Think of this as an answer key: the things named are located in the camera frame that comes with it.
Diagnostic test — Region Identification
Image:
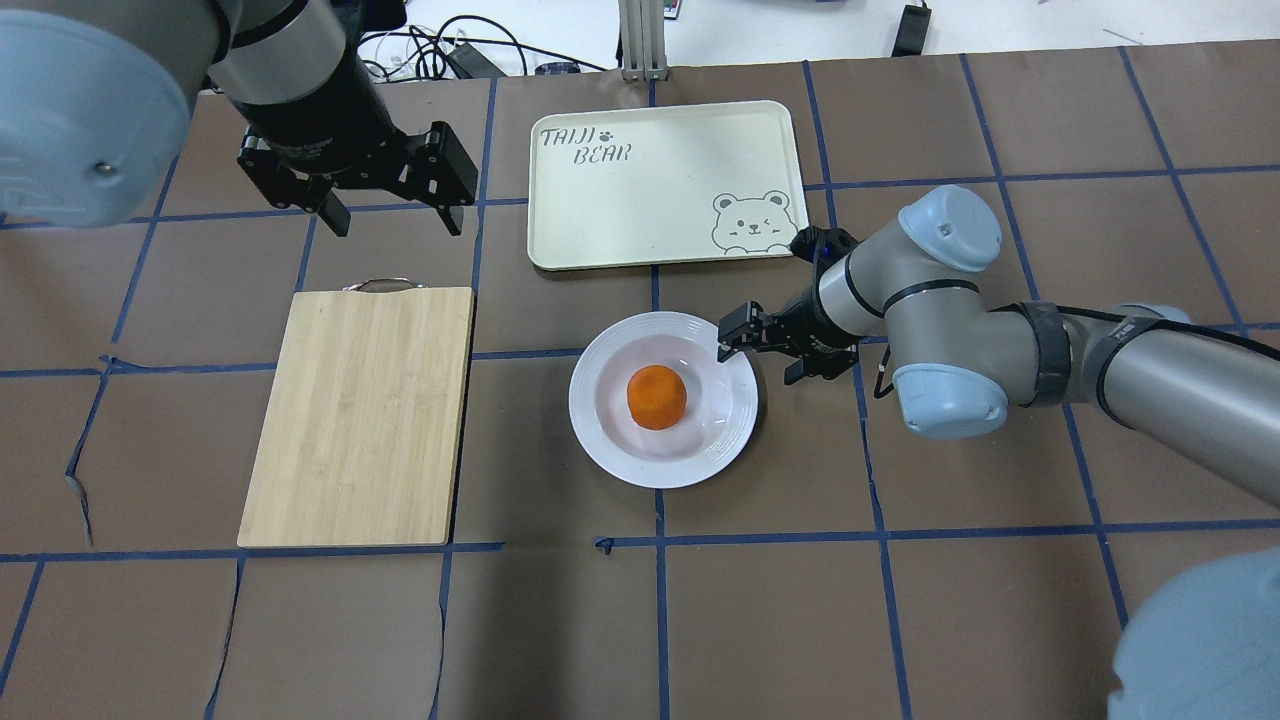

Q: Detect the orange fruit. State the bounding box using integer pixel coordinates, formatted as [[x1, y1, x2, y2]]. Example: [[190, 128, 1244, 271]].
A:
[[626, 365, 689, 430]]

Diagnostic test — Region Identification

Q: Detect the cream bear tray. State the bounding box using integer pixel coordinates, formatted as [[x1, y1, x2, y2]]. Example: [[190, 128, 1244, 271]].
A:
[[527, 100, 809, 272]]

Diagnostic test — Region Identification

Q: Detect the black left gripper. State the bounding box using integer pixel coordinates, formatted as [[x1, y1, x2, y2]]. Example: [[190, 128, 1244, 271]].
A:
[[237, 120, 479, 238]]

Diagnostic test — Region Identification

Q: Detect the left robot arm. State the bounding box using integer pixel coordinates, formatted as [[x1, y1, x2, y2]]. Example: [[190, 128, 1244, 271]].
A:
[[1, 1, 477, 236]]

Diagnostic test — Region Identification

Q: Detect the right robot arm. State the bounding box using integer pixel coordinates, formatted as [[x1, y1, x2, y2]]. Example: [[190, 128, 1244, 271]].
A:
[[710, 184, 1279, 719]]

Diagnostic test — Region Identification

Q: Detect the aluminium frame post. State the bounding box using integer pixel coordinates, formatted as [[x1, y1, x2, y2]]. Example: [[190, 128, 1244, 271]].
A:
[[618, 0, 669, 82]]

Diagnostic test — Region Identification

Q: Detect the black power adapter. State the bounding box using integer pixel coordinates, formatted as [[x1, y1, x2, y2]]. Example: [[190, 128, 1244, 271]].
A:
[[890, 1, 932, 58]]

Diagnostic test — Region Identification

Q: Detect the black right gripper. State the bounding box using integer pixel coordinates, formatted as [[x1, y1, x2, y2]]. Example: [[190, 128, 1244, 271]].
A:
[[716, 300, 860, 387]]

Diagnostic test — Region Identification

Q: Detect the white ribbed plate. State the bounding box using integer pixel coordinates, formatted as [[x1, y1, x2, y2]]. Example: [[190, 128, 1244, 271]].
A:
[[568, 311, 762, 489]]

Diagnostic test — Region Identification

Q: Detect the bamboo cutting board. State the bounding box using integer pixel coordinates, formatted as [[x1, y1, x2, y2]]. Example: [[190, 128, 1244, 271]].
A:
[[237, 287, 475, 550]]

